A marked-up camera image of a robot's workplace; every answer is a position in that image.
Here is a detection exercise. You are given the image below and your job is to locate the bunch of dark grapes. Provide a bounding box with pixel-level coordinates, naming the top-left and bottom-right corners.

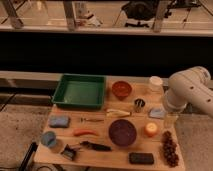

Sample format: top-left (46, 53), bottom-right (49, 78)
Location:
top-left (162, 131), bottom-right (179, 167)

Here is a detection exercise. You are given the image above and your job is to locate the light blue towel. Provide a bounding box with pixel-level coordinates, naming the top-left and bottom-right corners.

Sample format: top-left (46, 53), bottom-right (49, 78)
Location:
top-left (149, 108), bottom-right (165, 119)

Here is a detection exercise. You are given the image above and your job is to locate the yellow banana peel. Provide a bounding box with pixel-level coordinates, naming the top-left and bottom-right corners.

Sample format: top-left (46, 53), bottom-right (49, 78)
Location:
top-left (106, 109), bottom-right (131, 117)

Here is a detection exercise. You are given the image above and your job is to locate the black rectangular sponge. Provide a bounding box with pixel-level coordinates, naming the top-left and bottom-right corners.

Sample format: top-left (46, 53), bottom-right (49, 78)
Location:
top-left (129, 153), bottom-right (154, 164)

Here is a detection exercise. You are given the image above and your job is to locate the purple bowl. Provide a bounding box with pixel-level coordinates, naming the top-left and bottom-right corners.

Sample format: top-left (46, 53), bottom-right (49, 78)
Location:
top-left (108, 119), bottom-right (137, 147)

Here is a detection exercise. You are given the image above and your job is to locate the black brush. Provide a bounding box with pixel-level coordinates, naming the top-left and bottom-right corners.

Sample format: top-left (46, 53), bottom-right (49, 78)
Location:
top-left (80, 141), bottom-right (112, 151)

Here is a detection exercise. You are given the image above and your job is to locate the orange bowl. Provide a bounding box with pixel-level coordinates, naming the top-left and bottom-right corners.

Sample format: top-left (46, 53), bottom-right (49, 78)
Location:
top-left (112, 81), bottom-right (132, 100)

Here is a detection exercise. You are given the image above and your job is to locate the metal cup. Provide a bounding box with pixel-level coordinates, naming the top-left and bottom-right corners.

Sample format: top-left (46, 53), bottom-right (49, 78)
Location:
top-left (134, 98), bottom-right (145, 113)

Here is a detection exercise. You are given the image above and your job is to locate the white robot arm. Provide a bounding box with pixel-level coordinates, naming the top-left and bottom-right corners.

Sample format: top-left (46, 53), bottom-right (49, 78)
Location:
top-left (162, 66), bottom-right (213, 128)

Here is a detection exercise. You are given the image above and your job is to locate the green plastic tray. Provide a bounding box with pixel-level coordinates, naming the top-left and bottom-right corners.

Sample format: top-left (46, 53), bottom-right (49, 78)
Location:
top-left (52, 74), bottom-right (106, 109)

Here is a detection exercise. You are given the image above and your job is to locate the small metal tool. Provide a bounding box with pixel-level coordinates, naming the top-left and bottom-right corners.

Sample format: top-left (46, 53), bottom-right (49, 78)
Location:
top-left (80, 118), bottom-right (104, 122)

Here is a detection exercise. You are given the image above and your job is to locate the orange candle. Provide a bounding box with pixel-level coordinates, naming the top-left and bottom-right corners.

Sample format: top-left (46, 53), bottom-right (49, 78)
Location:
top-left (144, 122), bottom-right (158, 137)

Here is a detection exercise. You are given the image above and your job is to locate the black cable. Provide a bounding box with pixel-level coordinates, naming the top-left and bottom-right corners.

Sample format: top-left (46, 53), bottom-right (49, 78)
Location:
top-left (18, 141), bottom-right (38, 171)

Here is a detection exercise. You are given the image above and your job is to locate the black office chair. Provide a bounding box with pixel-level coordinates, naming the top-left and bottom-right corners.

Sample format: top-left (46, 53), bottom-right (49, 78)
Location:
top-left (121, 0), bottom-right (159, 28)

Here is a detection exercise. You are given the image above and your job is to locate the blue sponge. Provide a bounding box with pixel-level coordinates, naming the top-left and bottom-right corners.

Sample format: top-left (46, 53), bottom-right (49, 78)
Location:
top-left (49, 116), bottom-right (70, 128)

